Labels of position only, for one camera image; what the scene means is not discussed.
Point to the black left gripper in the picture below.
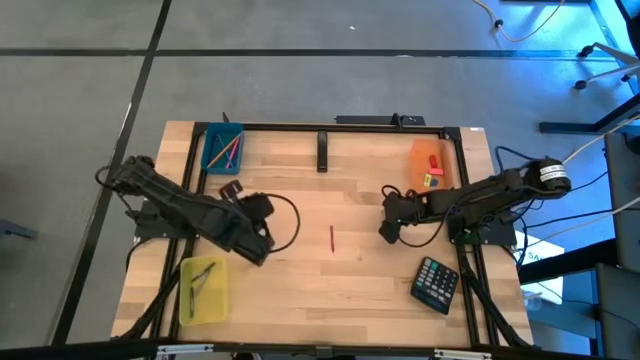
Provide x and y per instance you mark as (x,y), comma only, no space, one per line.
(245,205)

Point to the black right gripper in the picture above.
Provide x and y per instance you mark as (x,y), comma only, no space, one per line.
(400,207)

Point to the yellow-green eraser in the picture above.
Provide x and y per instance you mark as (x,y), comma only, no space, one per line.
(427,181)

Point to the pink pen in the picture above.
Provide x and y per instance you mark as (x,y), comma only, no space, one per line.
(235,150)

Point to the blue eraser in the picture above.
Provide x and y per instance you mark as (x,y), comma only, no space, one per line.
(435,183)

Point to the blue pen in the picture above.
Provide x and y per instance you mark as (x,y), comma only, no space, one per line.
(220,145)

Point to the pink eraser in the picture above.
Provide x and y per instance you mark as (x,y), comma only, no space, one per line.
(436,171)

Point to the red eraser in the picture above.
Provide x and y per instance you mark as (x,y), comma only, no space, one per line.
(433,161)

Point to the red crayon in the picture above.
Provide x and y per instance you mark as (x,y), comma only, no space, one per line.
(332,239)

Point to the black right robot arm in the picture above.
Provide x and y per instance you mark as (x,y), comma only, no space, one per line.
(480,195)

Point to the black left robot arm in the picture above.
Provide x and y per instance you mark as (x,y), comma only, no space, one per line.
(190,210)

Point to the teal plastic bin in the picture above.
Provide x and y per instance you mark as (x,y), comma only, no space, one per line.
(207,150)

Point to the orange translucent bin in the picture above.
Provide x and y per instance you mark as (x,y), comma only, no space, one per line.
(420,155)

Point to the black calculator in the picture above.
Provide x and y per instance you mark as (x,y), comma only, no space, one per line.
(434,285)

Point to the black flat bar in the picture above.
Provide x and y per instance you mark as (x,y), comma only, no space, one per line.
(370,120)

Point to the yellow translucent bin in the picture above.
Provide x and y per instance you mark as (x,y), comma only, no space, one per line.
(215,305)

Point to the white printed box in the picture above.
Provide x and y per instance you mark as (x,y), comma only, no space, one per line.
(542,260)

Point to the black desk foot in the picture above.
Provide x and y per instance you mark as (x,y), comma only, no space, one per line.
(570,127)

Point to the grey chair leg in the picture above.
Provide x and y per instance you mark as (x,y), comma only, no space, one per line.
(15,230)

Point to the black front crossbar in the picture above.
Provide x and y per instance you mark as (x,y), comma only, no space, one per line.
(75,347)

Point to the grey desk top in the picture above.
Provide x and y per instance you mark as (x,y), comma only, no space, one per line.
(625,200)

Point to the grey cabinet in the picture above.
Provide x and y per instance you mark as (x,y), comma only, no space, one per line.
(620,310)

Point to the white office chair base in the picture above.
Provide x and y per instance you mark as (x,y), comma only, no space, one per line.
(607,50)

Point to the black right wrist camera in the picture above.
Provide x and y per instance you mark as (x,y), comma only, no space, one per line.
(389,232)

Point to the black aluminium table frame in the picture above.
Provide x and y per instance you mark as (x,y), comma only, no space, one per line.
(350,127)

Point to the black upright mount post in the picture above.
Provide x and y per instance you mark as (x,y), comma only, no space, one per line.
(322,150)

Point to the silver metal bracket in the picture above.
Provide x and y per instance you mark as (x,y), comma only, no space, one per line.
(462,354)
(185,349)

